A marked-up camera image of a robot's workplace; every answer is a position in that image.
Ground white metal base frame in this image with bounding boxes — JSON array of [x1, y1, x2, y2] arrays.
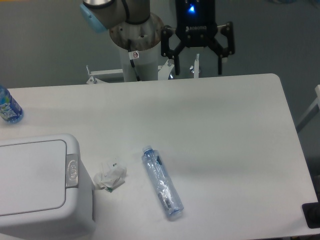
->
[[85, 52, 202, 85]]

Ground white lidded trash can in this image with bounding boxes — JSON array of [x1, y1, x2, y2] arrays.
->
[[0, 133, 96, 240]]

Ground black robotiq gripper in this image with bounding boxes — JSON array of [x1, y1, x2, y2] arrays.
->
[[160, 0, 236, 76]]

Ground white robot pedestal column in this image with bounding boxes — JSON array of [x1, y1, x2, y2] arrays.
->
[[109, 13, 164, 67]]

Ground black cable on pedestal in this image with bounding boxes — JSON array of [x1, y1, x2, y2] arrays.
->
[[127, 38, 141, 82]]

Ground blue labelled water bottle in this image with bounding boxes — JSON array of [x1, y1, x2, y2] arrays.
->
[[0, 85, 24, 124]]

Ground crumpled white paper wrapper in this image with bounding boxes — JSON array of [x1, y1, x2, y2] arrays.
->
[[93, 157, 127, 193]]

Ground clear empty plastic bottle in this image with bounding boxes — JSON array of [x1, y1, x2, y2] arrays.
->
[[141, 145, 184, 221]]

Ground white table leg right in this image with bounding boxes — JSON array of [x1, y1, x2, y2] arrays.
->
[[295, 84, 320, 133]]

